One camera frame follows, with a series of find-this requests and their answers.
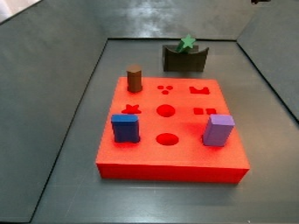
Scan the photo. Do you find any blue rectangular peg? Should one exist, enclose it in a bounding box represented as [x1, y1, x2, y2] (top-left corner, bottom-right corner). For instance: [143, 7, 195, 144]
[111, 114, 140, 143]

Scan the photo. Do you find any purple rectangular peg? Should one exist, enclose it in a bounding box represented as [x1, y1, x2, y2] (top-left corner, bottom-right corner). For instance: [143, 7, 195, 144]
[201, 114, 235, 147]

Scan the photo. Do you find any green star-profile bar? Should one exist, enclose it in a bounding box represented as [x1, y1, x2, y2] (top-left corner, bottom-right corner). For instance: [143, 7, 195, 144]
[175, 35, 196, 53]

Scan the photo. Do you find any brown cylinder peg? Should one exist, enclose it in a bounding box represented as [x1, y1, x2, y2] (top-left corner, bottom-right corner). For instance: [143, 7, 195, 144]
[125, 65, 143, 93]

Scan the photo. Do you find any black curved fixture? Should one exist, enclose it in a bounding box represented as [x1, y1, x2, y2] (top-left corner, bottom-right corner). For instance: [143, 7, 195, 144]
[163, 45, 209, 72]

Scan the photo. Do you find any red peg board base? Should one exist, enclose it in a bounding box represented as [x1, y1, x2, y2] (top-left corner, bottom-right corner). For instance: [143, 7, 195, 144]
[96, 77, 249, 184]

